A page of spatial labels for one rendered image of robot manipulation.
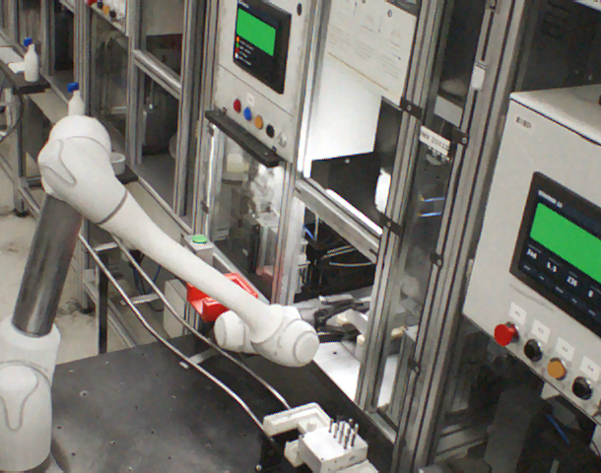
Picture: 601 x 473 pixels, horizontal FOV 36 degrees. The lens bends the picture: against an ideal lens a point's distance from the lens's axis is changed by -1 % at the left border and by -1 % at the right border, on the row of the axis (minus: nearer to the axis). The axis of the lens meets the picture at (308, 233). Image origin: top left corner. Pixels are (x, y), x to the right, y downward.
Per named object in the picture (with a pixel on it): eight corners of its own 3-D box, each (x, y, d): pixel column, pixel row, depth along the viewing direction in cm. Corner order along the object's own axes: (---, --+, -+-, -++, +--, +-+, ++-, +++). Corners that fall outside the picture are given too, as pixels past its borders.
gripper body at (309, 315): (298, 346, 229) (328, 342, 234) (305, 316, 226) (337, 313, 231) (283, 330, 235) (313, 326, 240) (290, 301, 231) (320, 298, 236)
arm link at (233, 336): (262, 343, 232) (291, 354, 221) (207, 350, 223) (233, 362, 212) (263, 301, 231) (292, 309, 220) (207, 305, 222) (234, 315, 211)
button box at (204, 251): (180, 271, 270) (183, 236, 264) (205, 267, 274) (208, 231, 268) (192, 285, 264) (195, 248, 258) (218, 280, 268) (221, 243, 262)
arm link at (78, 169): (132, 196, 194) (129, 168, 206) (67, 139, 185) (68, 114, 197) (87, 236, 197) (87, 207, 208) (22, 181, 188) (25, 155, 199)
